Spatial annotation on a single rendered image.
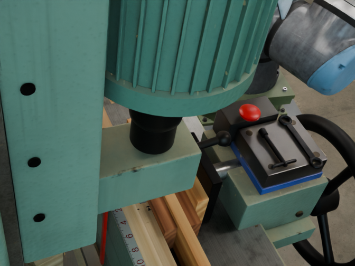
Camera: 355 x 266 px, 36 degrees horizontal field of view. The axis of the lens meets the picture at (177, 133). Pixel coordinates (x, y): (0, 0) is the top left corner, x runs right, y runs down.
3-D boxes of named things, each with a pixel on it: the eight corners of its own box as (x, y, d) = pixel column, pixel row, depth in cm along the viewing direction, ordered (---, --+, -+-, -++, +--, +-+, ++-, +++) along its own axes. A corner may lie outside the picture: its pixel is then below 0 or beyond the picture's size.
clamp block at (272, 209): (311, 219, 82) (332, 183, 76) (234, 244, 77) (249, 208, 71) (263, 148, 91) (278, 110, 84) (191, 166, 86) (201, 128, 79)
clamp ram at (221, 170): (247, 209, 77) (263, 170, 71) (201, 223, 75) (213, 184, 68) (219, 162, 83) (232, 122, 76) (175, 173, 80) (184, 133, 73)
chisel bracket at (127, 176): (192, 196, 68) (203, 152, 61) (83, 226, 63) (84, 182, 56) (169, 152, 72) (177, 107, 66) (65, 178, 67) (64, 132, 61)
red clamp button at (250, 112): (263, 120, 74) (265, 115, 73) (244, 124, 73) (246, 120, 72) (253, 105, 76) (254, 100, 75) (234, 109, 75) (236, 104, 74)
